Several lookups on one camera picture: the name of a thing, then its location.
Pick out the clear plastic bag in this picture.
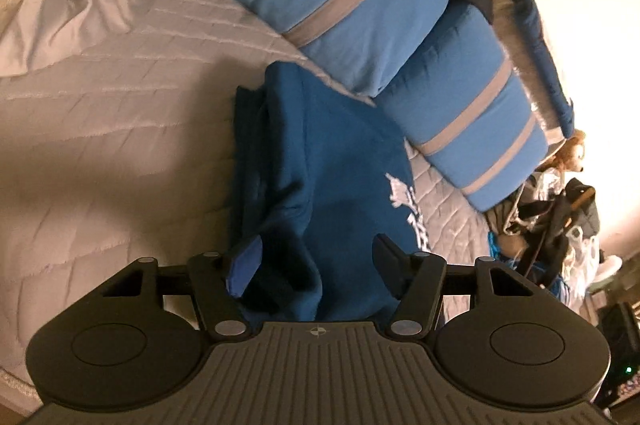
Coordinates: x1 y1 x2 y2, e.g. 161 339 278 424
520 170 566 206

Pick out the white plastic bag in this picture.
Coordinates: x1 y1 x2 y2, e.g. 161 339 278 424
565 225 601 286

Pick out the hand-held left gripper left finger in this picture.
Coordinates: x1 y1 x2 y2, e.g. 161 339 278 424
100 235 264 340

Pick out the grey quilted bed cover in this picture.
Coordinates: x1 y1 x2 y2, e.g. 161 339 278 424
0 0 606 411

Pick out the dark grey jacket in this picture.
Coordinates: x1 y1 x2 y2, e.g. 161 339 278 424
562 178 600 233

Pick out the grey crumpled bed sheet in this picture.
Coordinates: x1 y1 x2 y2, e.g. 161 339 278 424
0 0 178 78

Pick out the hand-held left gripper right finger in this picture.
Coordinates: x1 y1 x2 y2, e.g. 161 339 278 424
372 233 543 336

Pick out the dark blue printed shirt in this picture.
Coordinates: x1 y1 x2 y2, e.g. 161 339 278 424
227 61 433 323

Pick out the pale green object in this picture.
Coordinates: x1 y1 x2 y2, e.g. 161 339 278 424
585 255 623 296

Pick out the black electronic device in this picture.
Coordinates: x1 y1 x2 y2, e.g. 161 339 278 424
597 300 640 406

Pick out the black red-edged strap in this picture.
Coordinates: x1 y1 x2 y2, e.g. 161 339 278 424
520 200 571 286

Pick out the dark blue cloth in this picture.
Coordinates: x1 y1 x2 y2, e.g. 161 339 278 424
492 0 576 138

